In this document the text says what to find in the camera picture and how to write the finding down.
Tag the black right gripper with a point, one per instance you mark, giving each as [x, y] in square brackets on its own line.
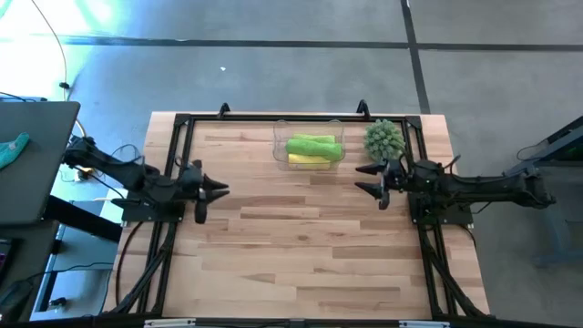
[396, 180]

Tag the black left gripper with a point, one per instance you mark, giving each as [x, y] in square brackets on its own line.
[193, 189]

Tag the bright green microfiber towel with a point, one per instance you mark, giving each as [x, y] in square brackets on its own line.
[314, 148]

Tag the yellow microfiber towel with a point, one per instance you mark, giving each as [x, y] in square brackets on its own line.
[307, 160]

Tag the lime yellow-green microfiber towel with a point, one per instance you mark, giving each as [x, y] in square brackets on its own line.
[314, 137]

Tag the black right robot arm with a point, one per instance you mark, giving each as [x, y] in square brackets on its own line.
[492, 187]

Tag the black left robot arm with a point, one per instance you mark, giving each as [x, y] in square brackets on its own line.
[114, 171]

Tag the clear plastic basket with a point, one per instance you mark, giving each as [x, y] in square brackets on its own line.
[278, 150]

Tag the artificial plant in grey pot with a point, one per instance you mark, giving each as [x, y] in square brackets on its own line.
[384, 139]

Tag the yellow power adapter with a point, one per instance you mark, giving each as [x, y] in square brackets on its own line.
[84, 173]

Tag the dark grey desk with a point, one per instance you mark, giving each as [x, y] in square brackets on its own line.
[36, 173]

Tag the blue-grey metal cart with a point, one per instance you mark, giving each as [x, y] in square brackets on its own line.
[558, 146]

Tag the teal cloth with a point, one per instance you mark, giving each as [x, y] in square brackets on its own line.
[11, 150]

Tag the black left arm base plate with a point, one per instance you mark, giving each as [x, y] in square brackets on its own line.
[146, 212]

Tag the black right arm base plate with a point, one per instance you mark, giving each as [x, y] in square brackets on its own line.
[448, 216]

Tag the black aluminium table frame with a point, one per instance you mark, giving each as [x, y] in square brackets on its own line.
[296, 118]

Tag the silver frame bracket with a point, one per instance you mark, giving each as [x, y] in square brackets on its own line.
[168, 323]
[423, 324]

